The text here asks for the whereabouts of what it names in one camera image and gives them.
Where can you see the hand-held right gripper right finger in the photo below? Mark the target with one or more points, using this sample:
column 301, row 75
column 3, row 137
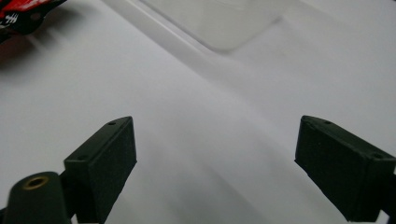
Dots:
column 339, row 168

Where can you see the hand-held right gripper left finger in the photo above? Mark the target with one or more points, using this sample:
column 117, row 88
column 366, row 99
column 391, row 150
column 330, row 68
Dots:
column 102, row 168

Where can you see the red and black packet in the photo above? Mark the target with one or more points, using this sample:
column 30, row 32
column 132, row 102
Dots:
column 18, row 15

